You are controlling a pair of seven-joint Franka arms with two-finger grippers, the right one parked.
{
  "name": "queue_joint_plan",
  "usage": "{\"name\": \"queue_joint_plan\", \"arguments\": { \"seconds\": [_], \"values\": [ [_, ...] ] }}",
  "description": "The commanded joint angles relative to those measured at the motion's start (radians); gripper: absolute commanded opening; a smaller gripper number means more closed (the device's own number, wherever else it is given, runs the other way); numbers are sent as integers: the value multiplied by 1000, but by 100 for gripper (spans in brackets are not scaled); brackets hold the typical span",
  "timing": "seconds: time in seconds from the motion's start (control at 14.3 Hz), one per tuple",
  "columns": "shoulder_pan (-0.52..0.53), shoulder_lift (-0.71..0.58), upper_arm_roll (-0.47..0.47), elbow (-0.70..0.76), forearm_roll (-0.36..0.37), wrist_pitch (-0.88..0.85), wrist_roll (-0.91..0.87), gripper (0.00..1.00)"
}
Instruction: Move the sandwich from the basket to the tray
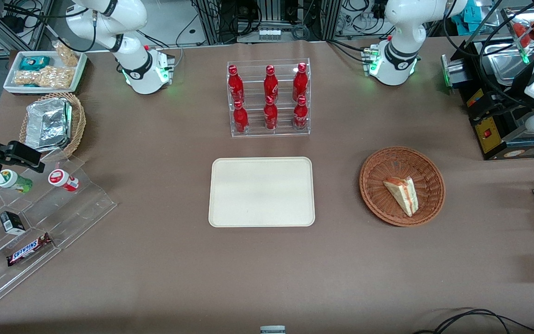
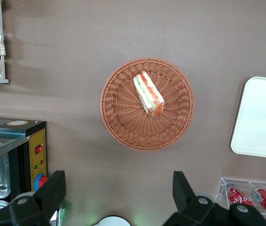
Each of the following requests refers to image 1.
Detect clear acrylic bottle rack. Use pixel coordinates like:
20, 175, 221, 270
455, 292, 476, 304
227, 58, 311, 138

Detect triangular sandwich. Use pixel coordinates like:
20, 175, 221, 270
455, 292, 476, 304
383, 176, 420, 218

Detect green-rimmed metal disc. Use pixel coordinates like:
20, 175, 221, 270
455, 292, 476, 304
440, 54, 470, 94

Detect small clear peanut bag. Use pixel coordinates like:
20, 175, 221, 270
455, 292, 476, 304
52, 41, 81, 68

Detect green jar with white lid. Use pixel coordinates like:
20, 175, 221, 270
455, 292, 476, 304
0, 169, 34, 194

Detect black cable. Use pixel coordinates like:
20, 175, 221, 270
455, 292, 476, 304
413, 308, 534, 334

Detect cream rectangular tray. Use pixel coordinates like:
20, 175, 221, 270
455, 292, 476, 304
208, 157, 316, 228

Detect large brown wicker basket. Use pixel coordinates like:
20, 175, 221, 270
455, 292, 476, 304
359, 146, 446, 228

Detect orange snack packet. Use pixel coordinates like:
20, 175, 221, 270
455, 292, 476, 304
510, 19, 534, 46

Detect large clear peanut bag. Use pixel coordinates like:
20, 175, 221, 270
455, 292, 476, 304
13, 66, 74, 90

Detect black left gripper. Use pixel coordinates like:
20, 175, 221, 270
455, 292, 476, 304
468, 90, 534, 129

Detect teal snack packet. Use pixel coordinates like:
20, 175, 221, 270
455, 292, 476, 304
19, 56, 51, 71

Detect steel pan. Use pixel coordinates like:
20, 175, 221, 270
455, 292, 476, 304
476, 39, 534, 90

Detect red jar with white lid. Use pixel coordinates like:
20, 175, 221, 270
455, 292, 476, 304
48, 169, 81, 193

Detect red cola bottle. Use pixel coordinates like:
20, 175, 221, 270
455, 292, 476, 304
228, 65, 245, 104
293, 63, 308, 102
264, 65, 279, 103
293, 95, 308, 131
264, 96, 279, 131
233, 100, 249, 135

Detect white snack tray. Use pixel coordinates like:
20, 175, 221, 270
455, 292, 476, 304
3, 50, 89, 96

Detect small light wicker basket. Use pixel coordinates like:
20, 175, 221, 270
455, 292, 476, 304
19, 92, 87, 160

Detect silver foil packet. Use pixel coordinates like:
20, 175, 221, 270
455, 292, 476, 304
25, 97, 73, 152

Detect black device with yellow panel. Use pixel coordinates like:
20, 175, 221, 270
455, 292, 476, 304
469, 90, 534, 161

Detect clear acrylic stepped stand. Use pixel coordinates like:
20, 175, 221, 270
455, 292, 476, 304
0, 153, 118, 314

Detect small black box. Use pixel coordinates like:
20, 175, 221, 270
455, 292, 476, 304
0, 211, 27, 235

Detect Snickers chocolate bar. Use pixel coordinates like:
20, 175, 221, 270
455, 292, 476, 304
6, 232, 54, 268

